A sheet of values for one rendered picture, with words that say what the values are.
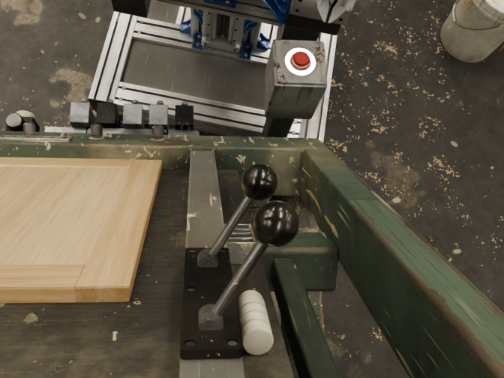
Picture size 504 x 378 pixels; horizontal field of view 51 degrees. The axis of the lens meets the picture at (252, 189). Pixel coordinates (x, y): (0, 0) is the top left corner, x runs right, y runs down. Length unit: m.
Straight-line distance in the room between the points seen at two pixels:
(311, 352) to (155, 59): 1.56
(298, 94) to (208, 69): 0.84
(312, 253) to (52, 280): 0.40
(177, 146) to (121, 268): 0.52
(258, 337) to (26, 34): 2.06
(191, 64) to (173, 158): 0.93
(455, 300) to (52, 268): 0.44
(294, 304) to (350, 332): 1.32
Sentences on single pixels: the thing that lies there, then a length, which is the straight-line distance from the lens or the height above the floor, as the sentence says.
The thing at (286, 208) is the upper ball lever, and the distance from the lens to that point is 0.42.
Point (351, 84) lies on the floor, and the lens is 2.32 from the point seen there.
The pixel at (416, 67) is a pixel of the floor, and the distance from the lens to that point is 2.47.
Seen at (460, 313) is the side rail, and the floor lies 1.47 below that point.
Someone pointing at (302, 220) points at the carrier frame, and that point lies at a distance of 1.21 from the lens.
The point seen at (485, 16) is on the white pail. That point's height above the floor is 0.31.
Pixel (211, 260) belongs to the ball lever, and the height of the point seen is 1.39.
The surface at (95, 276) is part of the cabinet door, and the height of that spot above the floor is 1.33.
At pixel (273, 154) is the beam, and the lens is 1.13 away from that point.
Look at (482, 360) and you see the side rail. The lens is 0.48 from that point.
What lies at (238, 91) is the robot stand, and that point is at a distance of 1.97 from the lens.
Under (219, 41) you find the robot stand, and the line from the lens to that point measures 1.89.
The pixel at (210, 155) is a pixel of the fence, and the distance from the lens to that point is 1.08.
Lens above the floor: 1.94
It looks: 71 degrees down
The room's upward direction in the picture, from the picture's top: 19 degrees clockwise
